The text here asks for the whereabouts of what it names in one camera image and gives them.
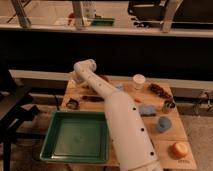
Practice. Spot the light blue sponge block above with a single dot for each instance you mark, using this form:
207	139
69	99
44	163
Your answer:
147	110

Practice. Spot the dark metal ring object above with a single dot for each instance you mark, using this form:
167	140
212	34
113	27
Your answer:
72	104

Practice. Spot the green plastic tray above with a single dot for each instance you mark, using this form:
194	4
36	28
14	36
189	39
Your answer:
76	137

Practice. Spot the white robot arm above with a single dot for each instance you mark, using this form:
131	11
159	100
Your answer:
132	144

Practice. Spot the dark brown grape bunch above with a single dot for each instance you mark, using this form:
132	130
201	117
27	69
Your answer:
159	91

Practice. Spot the black chair frame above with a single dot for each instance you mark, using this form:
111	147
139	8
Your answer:
13	115

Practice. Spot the small metal tin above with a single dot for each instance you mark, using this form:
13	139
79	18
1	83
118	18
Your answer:
168	106

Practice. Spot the dark brown stick object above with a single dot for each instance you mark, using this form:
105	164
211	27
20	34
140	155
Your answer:
92	98

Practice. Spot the green box on shelf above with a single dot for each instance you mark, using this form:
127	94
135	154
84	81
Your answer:
103	22

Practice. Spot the blue grey cloth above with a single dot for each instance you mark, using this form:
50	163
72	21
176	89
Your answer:
120	87

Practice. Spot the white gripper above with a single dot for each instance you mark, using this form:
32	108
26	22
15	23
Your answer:
77	79

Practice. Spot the orange fruit toy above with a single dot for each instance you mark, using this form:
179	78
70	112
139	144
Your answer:
179	149

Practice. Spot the white paper cup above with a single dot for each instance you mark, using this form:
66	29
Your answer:
138	81

